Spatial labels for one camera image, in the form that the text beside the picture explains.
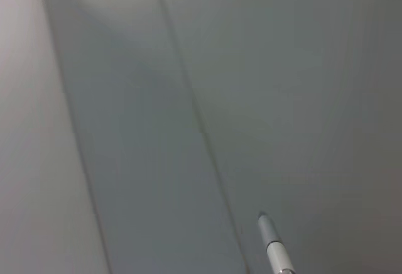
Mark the grey retractable pen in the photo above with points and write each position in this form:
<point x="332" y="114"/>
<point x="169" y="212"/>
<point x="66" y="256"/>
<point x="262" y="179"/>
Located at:
<point x="273" y="242"/>

